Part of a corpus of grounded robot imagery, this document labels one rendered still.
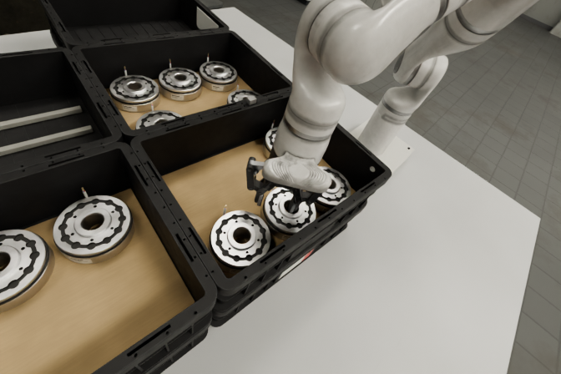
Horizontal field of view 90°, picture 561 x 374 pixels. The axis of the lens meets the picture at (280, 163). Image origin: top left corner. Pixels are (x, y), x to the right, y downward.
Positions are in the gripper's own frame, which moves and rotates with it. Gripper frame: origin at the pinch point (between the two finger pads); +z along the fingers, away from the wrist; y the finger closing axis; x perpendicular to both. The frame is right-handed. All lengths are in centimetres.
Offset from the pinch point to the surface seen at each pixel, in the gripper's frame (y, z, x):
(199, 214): 13.1, 4.4, 3.6
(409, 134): -50, 17, -57
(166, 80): 31.4, 1.0, -28.5
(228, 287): 5.2, -5.6, 18.3
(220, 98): 18.3, 4.2, -31.6
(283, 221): -2.0, 1.2, 3.2
